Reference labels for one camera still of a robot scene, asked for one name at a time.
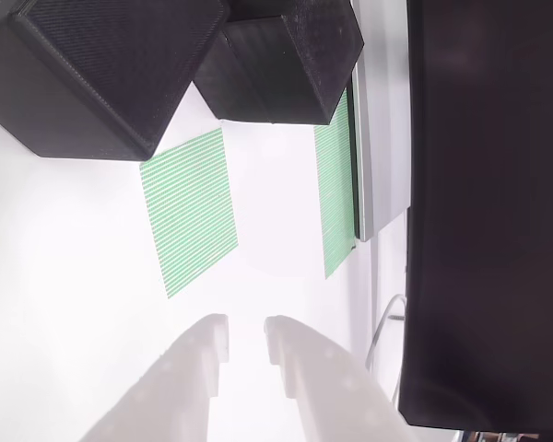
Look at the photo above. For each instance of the black cube with seam line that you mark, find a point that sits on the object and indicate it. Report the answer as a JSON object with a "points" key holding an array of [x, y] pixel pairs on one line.
{"points": [[267, 73]]}

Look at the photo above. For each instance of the plain black cube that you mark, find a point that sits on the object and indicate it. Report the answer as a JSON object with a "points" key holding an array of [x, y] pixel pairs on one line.
{"points": [[74, 69]]}

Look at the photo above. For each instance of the green striped square patch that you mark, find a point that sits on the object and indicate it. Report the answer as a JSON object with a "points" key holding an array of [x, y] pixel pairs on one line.
{"points": [[189, 212]]}

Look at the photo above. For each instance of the green striped paper strip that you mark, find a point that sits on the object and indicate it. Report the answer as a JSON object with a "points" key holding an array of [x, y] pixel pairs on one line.
{"points": [[334, 184]]}

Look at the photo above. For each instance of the black curved monitor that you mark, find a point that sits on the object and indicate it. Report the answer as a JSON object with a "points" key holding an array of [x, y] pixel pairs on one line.
{"points": [[488, 184]]}

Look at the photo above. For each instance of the silver metal bar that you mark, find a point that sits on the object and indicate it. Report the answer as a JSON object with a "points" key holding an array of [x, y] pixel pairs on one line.
{"points": [[382, 138]]}

